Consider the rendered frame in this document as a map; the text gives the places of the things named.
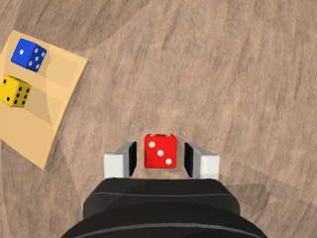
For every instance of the yellow die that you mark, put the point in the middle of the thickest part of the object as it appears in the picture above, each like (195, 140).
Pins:
(14, 91)

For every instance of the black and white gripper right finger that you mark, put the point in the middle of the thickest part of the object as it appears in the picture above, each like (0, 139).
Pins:
(199, 164)

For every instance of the tan flat mat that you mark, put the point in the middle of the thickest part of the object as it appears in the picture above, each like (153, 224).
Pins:
(31, 130)

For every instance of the blue die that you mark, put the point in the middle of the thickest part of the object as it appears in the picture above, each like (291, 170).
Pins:
(28, 55)

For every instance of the red die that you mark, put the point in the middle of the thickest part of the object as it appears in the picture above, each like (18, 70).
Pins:
(160, 151)

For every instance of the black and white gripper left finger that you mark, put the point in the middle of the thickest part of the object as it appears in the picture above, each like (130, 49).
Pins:
(122, 163)

